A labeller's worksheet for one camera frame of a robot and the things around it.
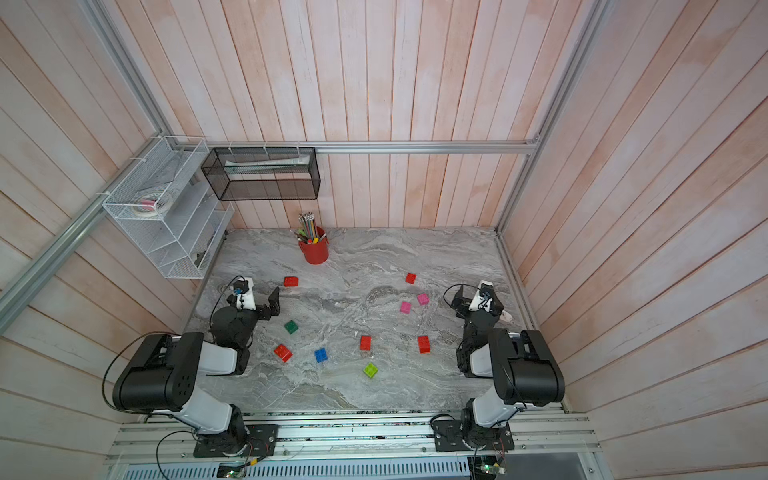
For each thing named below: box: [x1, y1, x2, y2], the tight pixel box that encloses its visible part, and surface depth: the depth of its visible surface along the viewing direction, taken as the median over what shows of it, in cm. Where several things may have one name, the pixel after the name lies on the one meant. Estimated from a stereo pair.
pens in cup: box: [290, 212, 327, 245], surface depth 105 cm
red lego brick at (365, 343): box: [360, 335, 373, 351], surface depth 91 cm
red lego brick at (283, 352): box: [274, 344, 293, 363], surface depth 89 cm
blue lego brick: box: [314, 347, 328, 363], surface depth 88 cm
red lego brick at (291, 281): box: [284, 276, 299, 287], surface depth 106 cm
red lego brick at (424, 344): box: [417, 335, 431, 354], surface depth 91 cm
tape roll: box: [132, 191, 173, 217], surface depth 75 cm
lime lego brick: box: [363, 362, 379, 379], surface depth 85 cm
